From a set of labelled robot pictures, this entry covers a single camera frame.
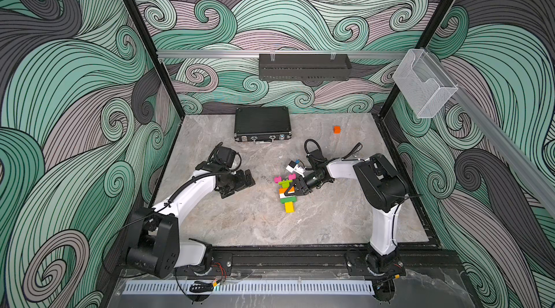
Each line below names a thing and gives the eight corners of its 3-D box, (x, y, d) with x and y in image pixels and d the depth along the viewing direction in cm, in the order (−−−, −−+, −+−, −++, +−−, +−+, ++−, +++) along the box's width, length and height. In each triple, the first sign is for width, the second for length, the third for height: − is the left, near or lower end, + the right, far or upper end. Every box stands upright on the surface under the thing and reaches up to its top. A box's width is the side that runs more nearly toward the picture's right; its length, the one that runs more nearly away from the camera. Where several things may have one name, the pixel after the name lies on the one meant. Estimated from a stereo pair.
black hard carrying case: (233, 144, 110) (231, 136, 106) (238, 112, 126) (237, 104, 121) (290, 144, 110) (291, 136, 106) (288, 112, 126) (288, 104, 121)
